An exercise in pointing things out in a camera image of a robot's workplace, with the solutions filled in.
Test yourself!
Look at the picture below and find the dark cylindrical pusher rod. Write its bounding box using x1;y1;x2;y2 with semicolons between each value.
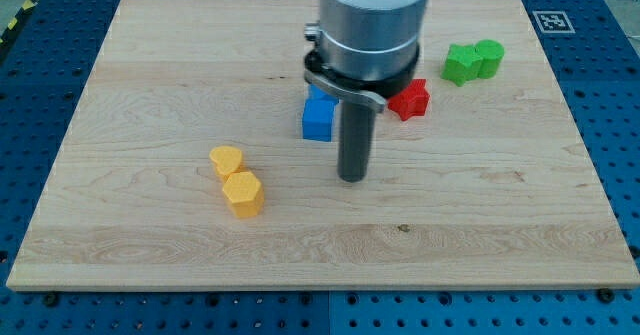
337;102;376;183

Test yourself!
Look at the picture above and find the black flange with metal clamp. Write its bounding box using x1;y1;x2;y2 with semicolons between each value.
304;23;420;113

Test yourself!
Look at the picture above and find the yellow hexagon block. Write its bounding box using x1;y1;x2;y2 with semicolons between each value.
222;171;265;218

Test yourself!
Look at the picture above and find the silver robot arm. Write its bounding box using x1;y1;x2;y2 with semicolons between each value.
304;0;428;182

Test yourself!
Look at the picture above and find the yellow heart block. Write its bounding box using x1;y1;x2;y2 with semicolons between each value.
209;145;245;182

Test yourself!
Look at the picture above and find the red star block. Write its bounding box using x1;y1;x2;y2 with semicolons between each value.
387;78;430;121

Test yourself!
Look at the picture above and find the blue block behind cube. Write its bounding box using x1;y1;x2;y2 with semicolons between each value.
308;84;339;105

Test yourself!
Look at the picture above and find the green star block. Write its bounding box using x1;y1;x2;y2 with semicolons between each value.
441;44;483;87

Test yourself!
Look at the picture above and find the green cylinder block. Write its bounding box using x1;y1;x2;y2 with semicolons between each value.
475;39;505;79

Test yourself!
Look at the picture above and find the wooden board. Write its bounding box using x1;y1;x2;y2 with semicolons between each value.
7;0;639;292

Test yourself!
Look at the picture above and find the fiducial marker tag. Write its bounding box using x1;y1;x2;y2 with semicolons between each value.
533;10;575;34

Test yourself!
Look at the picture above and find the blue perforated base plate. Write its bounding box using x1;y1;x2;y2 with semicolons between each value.
1;0;639;334

